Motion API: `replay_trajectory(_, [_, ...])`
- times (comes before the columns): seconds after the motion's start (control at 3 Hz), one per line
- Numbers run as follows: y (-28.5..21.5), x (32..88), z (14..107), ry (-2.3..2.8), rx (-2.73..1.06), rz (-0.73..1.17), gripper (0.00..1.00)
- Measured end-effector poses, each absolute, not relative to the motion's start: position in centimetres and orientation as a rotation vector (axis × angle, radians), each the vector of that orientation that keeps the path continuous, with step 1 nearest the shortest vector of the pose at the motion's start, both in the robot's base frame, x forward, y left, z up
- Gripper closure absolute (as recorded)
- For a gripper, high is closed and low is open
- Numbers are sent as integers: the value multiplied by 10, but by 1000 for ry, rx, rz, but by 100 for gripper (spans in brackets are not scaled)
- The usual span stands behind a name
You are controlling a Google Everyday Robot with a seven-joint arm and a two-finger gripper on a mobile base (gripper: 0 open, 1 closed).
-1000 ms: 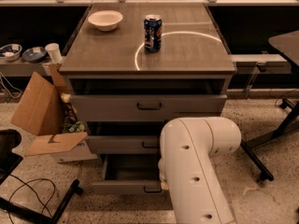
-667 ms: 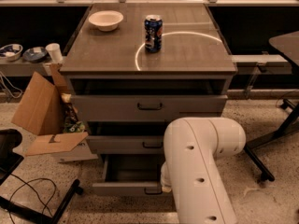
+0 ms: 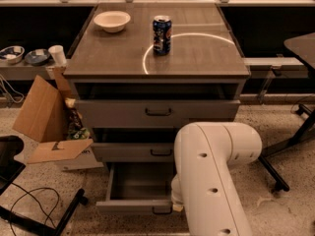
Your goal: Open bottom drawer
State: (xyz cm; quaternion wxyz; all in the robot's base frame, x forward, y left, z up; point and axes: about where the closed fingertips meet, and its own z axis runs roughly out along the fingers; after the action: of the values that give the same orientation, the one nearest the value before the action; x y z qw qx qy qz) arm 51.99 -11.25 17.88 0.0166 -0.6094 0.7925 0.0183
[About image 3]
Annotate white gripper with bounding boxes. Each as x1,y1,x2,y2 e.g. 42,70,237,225
171,175,184,212

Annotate blue soda can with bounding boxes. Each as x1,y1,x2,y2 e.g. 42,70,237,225
153,15,172,55

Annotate blue patterned bowl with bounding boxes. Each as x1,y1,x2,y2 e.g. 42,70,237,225
0,45,25,65

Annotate white paper cup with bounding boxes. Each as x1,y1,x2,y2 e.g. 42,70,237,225
48,45,67,67

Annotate grey drawer cabinet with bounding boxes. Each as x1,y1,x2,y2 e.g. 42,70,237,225
63,2,251,164

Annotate white bowl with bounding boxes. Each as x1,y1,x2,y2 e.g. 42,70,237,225
94,11,131,33

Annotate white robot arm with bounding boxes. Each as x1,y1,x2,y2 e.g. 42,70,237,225
171,122,262,236

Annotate black stand left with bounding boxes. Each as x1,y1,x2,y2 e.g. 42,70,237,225
0,135,88,236

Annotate black table stand right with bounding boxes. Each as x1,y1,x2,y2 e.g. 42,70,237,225
259,32,315,192

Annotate snack bags in box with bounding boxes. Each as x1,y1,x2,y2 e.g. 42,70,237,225
65,97,90,140

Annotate grey drawer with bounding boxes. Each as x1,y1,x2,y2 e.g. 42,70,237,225
96,162,176,215
76,100,240,128
92,143,173,162

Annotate grey low shelf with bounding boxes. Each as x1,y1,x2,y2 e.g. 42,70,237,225
0,60,58,81

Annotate dark blue bowl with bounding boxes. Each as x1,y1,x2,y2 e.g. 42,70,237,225
25,49,50,66

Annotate open cardboard box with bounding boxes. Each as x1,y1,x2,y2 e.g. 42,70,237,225
13,67,102,171

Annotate black cable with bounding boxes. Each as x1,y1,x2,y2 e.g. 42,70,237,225
7,182,61,236

